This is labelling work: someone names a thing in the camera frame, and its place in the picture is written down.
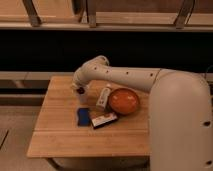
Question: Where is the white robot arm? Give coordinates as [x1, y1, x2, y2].
[73, 55, 213, 171]

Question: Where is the wooden shelf rail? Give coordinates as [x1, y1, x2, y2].
[0, 0, 213, 32]

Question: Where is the orange bowl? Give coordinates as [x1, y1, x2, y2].
[108, 88, 140, 115]

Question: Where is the black and white box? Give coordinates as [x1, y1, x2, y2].
[92, 112, 118, 129]

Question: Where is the white bottle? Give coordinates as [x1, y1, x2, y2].
[96, 84, 112, 109]

